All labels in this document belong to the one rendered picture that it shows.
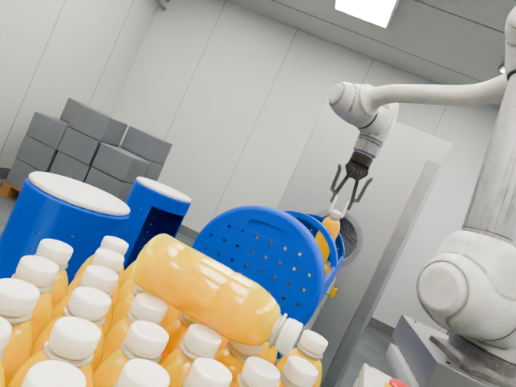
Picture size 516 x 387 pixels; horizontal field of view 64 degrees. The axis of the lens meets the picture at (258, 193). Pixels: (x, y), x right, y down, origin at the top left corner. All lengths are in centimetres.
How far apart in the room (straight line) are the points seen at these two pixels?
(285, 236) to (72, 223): 56
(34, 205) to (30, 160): 365
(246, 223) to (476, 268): 46
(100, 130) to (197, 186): 214
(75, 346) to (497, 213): 83
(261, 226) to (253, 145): 517
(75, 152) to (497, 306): 408
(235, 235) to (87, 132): 373
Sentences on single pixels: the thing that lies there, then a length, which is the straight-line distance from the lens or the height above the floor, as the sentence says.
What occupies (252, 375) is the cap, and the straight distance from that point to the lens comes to 46.
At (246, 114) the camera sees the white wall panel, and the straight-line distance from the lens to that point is 608.
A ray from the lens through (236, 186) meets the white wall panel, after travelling 598.
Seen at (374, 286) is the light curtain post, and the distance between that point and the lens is 223.
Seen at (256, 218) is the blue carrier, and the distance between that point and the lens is 84.
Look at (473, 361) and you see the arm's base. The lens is 114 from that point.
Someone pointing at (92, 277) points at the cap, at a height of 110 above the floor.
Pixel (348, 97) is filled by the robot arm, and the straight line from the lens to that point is 135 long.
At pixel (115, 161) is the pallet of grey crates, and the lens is 431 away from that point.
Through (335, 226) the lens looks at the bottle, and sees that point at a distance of 149.
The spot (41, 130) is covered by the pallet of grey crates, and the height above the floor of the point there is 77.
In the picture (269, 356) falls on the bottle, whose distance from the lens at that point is 65.
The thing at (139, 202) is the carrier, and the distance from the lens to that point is 193.
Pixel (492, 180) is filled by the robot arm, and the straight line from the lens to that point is 101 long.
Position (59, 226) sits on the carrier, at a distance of 114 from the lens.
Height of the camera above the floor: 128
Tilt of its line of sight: 2 degrees down
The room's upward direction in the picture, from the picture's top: 24 degrees clockwise
